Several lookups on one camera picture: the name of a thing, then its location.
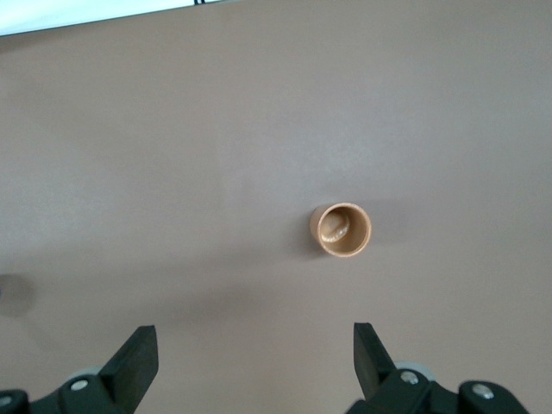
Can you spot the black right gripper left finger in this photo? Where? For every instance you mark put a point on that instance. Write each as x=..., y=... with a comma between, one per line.
x=125, y=375

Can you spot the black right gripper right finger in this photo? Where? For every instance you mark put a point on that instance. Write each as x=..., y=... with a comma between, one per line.
x=379, y=371

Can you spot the orange cylindrical cup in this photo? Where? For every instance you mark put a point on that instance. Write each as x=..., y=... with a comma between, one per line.
x=343, y=233

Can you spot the brown table cover mat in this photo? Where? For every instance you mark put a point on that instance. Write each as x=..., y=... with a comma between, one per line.
x=215, y=172

